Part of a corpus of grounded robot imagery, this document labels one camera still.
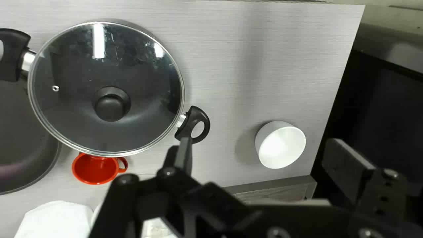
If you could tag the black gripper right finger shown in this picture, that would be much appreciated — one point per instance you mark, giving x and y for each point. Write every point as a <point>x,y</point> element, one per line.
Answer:
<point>348,170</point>

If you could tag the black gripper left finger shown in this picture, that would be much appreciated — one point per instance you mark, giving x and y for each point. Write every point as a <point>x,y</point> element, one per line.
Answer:
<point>182,154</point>

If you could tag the glass lid with black knob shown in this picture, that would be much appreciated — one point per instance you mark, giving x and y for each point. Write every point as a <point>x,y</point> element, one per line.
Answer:
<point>132,67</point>

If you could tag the small white bowl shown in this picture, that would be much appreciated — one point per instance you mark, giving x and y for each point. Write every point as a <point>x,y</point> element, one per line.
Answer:
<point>282,146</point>

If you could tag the red cup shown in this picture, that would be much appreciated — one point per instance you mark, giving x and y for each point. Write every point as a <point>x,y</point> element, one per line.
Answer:
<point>94,170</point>

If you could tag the clear plastic container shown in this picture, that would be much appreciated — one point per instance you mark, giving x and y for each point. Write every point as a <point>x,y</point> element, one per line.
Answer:
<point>53,220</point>

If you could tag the black frying pan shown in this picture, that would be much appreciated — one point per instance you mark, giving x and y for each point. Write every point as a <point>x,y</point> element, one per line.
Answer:
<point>21,141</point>

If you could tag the black cooking pot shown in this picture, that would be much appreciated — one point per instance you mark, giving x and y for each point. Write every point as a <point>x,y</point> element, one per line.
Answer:
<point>13,44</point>

